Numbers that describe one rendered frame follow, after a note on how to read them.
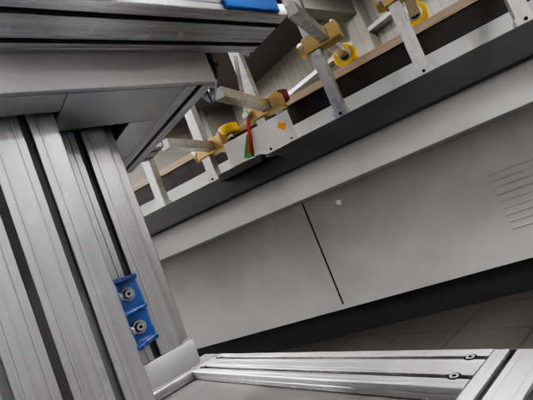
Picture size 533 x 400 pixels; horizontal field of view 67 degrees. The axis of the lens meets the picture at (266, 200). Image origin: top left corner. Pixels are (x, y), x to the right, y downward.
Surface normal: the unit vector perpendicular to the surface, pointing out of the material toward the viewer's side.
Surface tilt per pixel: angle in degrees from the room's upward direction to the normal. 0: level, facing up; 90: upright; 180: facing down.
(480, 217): 90
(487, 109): 90
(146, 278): 90
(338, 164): 90
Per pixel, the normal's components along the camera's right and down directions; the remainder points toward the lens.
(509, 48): -0.44, 0.10
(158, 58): 0.58, -0.29
